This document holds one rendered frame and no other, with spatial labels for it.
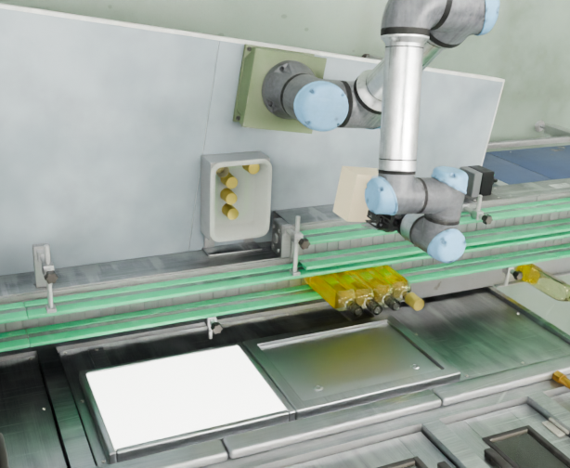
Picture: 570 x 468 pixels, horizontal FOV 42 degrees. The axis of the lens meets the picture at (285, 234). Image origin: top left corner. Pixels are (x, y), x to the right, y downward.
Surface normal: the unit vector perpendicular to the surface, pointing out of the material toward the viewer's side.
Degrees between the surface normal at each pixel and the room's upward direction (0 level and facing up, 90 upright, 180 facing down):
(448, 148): 0
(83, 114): 0
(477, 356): 90
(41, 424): 90
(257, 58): 2
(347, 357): 90
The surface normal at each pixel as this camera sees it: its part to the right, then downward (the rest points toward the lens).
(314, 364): 0.06, -0.93
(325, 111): 0.27, 0.37
